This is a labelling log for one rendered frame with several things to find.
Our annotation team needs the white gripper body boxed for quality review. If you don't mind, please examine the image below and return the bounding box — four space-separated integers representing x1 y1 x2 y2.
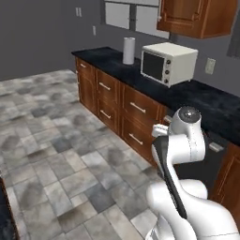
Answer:
151 123 170 138

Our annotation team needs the wide wooden drawer front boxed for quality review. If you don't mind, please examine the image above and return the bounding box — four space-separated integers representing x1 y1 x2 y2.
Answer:
120 115 158 163
120 83 162 127

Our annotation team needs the medium wooden drawer front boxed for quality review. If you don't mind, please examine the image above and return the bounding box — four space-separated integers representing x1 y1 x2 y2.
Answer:
96 97 120 132
95 68 121 106

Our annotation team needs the white toaster oven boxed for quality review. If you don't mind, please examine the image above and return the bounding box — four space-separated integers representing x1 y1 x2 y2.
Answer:
140 41 199 89

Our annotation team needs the wooden base cupboard door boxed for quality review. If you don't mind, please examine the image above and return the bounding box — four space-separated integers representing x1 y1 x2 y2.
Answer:
76 72 98 115

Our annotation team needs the white paper towel roll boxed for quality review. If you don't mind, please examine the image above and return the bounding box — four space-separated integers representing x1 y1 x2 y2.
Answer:
122 37 137 66

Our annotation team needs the wooden cupboard door beside dishwasher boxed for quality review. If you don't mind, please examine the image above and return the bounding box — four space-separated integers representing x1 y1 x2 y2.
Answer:
208 142 240 231

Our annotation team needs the small wooden top drawer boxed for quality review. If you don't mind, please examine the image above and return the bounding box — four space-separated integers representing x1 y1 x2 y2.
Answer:
75 57 97 83

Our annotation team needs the long silver drawer handle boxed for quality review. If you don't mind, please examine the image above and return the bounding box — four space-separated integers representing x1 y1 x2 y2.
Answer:
127 132 144 146
129 101 147 114

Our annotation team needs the silver dishwasher handle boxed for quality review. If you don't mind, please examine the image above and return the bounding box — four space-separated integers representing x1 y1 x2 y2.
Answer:
162 114 225 154

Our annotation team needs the large white wall outlet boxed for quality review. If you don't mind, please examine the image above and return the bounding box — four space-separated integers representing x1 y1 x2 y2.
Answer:
204 57 217 76

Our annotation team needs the window with grey frame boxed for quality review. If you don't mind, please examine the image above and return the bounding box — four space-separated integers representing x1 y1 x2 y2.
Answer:
103 0 172 40

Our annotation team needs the wooden wall cupboard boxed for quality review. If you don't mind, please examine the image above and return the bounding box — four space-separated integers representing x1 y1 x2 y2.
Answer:
156 0 239 40

